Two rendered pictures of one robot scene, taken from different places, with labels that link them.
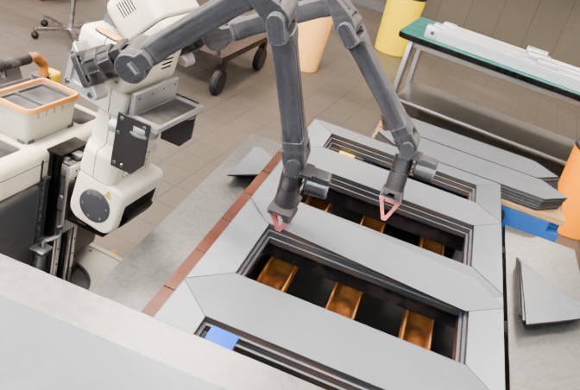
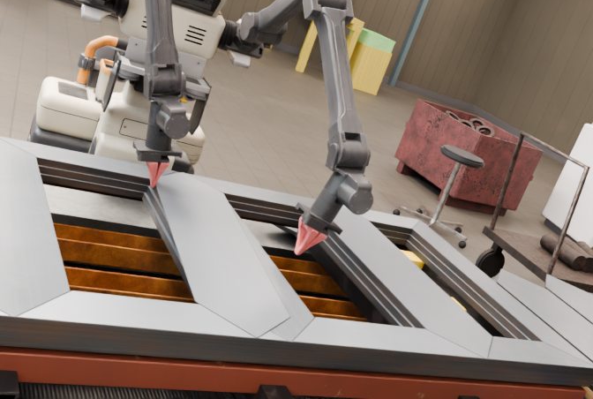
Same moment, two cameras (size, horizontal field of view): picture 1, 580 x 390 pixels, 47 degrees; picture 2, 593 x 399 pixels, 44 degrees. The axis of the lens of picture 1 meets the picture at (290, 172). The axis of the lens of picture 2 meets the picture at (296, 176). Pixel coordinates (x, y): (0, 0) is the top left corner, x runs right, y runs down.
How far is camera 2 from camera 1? 168 cm
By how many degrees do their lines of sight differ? 49
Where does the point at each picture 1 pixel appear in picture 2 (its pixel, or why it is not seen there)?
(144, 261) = (65, 191)
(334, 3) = not seen: outside the picture
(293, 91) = not seen: outside the picture
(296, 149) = (149, 59)
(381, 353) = (11, 228)
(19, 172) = (69, 112)
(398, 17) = not seen: outside the picture
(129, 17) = not seen: outside the picture
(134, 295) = not seen: hidden behind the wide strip
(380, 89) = (328, 73)
